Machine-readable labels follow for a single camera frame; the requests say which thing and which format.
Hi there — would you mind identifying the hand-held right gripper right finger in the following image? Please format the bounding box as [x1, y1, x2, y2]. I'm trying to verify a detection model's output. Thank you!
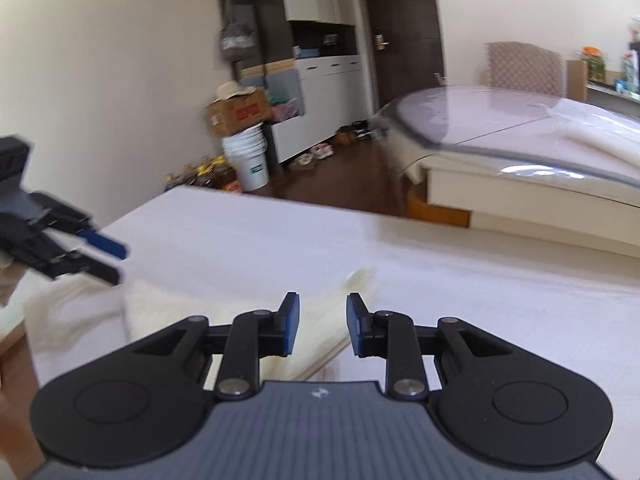
[346, 292, 526, 401]

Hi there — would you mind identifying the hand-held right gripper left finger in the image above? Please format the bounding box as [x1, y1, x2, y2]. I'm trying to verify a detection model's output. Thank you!
[132, 291, 302, 401]

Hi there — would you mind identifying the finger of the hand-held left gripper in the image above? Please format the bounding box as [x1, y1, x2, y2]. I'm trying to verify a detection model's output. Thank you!
[31, 191, 127, 261]
[30, 251, 123, 286]

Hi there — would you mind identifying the cream yellow towel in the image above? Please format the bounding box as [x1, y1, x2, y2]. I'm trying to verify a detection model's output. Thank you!
[22, 266, 377, 382]

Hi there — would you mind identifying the row of yellow capped bottles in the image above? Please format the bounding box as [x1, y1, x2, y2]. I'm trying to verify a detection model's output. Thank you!
[166, 155, 243, 193]

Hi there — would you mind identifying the white plastic bucket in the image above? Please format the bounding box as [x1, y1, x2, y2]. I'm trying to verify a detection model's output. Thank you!
[221, 125, 271, 192]

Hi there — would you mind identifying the cream glass topped dining table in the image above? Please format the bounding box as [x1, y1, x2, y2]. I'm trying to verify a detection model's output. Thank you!
[372, 85, 640, 261]

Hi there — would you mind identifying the red printed cardboard box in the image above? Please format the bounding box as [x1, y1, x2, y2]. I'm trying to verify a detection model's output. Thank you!
[206, 87, 273, 138]

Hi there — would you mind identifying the straw hat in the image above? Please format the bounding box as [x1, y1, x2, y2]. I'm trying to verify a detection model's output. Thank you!
[215, 81, 257, 103]

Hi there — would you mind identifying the colourful cloth pile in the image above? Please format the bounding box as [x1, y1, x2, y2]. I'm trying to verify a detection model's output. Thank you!
[267, 92, 303, 123]

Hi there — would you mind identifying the grey hanging bag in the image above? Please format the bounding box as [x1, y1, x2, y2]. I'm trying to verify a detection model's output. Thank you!
[218, 0, 256, 63]

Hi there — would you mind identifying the quilted beige chair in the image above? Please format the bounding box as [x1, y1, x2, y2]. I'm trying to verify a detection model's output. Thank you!
[485, 41, 568, 97]

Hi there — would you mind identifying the clear plastic wrapped package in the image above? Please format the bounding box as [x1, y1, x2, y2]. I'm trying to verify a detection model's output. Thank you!
[550, 105, 640, 171]

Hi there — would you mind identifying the dark brown door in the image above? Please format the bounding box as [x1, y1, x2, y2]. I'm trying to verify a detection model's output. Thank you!
[357, 0, 446, 121]

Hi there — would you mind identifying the wooden tabletop shelf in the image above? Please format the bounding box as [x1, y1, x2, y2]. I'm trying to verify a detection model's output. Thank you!
[566, 59, 640, 106]

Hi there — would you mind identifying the orange lidded glass jar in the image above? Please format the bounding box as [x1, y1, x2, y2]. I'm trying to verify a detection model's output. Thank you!
[581, 46, 606, 83]

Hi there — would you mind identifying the white red packet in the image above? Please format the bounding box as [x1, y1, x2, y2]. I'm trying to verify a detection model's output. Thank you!
[620, 50, 640, 93]

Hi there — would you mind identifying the white and dark wall cabinet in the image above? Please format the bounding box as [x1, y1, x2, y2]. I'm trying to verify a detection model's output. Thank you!
[215, 0, 376, 163]

